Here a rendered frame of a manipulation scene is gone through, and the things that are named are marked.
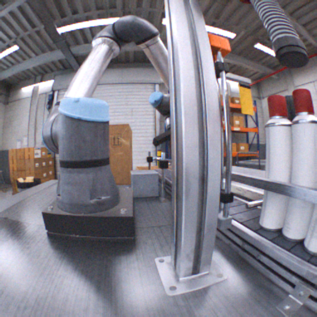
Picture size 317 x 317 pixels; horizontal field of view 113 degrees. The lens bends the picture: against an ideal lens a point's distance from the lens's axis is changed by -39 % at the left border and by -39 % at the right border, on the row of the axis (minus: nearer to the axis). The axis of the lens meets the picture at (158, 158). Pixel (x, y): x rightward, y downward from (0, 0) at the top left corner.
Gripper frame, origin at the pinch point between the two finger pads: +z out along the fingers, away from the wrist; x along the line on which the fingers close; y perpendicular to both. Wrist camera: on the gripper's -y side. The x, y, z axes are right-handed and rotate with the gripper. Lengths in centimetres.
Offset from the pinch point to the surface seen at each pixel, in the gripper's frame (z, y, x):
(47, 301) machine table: 38, -34, -44
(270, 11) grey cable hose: 15, -11, -64
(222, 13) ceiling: -301, 150, -35
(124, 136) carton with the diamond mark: -13.5, -21.5, -2.1
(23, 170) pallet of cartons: -101, -253, 229
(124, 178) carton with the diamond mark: 2.1, -22.3, 7.0
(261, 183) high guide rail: 24, -4, -46
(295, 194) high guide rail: 28, -4, -52
